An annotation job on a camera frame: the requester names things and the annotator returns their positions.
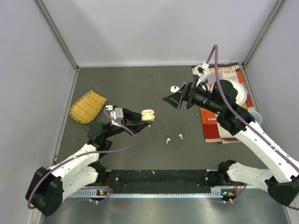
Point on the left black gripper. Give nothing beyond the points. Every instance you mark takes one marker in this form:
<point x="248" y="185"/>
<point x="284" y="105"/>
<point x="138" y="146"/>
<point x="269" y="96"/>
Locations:
<point x="135" y="126"/>

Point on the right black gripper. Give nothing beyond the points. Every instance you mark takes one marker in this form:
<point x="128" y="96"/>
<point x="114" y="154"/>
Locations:
<point x="176" y="99"/>

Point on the pink earbud charging case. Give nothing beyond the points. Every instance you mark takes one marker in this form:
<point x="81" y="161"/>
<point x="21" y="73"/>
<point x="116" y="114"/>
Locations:
<point x="148" y="115"/>

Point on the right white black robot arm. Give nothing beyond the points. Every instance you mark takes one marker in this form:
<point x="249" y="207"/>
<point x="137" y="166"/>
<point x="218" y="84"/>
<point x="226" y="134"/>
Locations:
<point x="281" y="177"/>

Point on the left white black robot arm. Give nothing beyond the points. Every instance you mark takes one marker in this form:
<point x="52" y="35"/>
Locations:
<point x="49" y="187"/>

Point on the white earbud charging case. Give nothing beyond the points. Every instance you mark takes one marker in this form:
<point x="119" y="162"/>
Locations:
<point x="174" y="89"/>

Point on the yellow woven mat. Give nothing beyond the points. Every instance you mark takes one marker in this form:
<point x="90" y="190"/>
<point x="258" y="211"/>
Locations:
<point x="86" y="108"/>

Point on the patterned orange placemat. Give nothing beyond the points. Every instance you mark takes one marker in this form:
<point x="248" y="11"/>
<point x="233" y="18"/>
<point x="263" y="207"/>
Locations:
<point x="213" y="132"/>

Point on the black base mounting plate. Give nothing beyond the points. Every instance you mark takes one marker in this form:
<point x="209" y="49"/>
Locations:
<point x="159" y="181"/>

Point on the white paper plate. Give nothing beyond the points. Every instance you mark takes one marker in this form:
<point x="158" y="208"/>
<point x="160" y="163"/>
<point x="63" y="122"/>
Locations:
<point x="242" y="94"/>

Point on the pale blue cup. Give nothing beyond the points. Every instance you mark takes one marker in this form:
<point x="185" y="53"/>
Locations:
<point x="257" y="116"/>

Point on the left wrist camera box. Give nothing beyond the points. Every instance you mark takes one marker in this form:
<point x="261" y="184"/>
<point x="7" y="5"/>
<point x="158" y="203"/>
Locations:
<point x="115" y="114"/>

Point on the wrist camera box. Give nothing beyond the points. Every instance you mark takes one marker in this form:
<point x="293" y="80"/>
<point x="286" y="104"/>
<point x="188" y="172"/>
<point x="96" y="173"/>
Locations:
<point x="203" y="72"/>
<point x="115" y="114"/>

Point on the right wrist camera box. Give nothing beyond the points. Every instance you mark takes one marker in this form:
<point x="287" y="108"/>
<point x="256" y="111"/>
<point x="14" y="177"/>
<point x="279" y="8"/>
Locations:
<point x="203" y="72"/>

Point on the aluminium front rail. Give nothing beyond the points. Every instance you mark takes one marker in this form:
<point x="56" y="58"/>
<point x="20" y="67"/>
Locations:
<point x="260" y="178"/>

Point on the grey slotted cable duct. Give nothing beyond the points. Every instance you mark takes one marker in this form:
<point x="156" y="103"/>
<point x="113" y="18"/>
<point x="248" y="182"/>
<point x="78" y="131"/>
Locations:
<point x="95" y="193"/>

